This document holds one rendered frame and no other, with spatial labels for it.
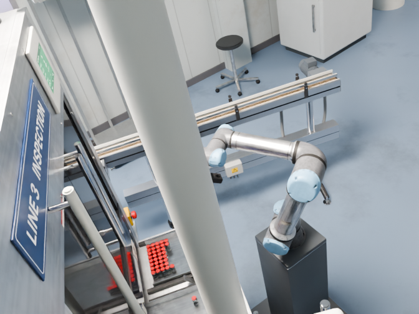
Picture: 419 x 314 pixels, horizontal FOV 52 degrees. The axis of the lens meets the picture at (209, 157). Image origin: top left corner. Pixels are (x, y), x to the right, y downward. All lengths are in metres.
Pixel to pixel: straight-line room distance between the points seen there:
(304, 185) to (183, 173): 1.10
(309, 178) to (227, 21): 3.52
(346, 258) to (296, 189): 1.53
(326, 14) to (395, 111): 1.25
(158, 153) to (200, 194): 0.09
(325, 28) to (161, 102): 4.43
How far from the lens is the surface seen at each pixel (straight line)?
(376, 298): 2.94
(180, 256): 2.10
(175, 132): 0.48
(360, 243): 3.16
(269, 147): 1.74
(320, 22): 4.80
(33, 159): 1.02
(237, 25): 5.02
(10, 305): 0.73
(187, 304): 1.95
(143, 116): 0.47
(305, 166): 1.62
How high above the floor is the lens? 2.51
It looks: 39 degrees down
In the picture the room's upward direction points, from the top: 15 degrees counter-clockwise
